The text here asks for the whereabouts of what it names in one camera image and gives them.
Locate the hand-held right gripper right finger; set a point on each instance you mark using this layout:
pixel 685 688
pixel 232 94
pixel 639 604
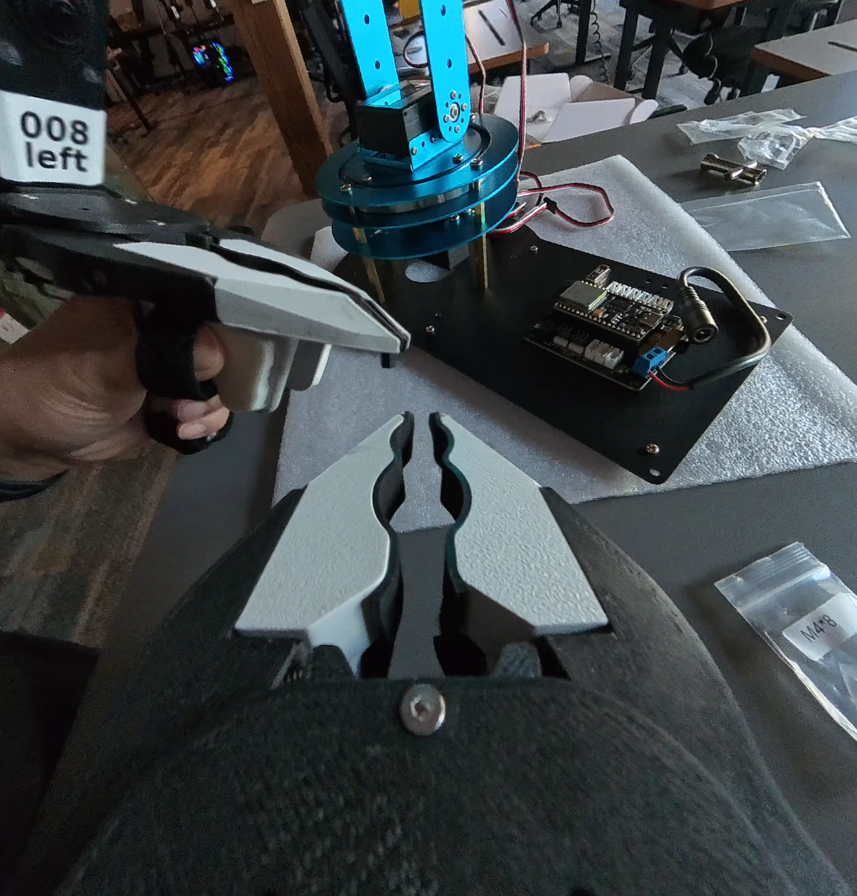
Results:
pixel 526 560

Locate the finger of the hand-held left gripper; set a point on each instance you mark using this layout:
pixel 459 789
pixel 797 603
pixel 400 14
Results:
pixel 295 308
pixel 281 260

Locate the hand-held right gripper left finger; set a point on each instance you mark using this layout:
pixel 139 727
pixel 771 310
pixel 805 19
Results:
pixel 316 560

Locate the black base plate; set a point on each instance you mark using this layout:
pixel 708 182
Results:
pixel 512 392

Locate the black circuit board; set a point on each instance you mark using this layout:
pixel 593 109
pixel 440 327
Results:
pixel 596 329

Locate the blue toy robot arm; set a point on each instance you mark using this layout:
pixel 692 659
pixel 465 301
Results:
pixel 414 203

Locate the grey desk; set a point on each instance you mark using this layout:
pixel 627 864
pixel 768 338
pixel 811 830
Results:
pixel 680 532

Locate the person's left hand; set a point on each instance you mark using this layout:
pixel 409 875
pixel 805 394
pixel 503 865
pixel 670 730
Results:
pixel 50 399

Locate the wooden pillar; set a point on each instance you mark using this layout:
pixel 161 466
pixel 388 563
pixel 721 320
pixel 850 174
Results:
pixel 281 84

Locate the computer with coloured lights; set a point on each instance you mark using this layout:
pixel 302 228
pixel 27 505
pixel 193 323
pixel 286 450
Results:
pixel 213 63

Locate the scatter of clear parts bags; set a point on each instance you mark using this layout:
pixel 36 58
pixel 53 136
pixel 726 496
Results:
pixel 785 602

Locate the white foam sheet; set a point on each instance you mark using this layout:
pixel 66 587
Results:
pixel 785 406

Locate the background wooden table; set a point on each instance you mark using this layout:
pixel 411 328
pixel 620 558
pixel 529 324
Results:
pixel 820 52
pixel 498 35

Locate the open white cardboard box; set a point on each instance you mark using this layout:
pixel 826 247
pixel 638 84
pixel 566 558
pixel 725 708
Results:
pixel 596 112

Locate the large empty clear bag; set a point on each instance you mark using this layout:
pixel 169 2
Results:
pixel 764 217

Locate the metal cross wrench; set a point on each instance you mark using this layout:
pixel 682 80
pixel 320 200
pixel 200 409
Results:
pixel 733 170

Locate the small clear hardware bag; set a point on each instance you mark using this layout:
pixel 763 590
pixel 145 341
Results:
pixel 722 127
pixel 834 133

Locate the black office chair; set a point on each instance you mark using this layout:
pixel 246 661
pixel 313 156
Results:
pixel 715 56

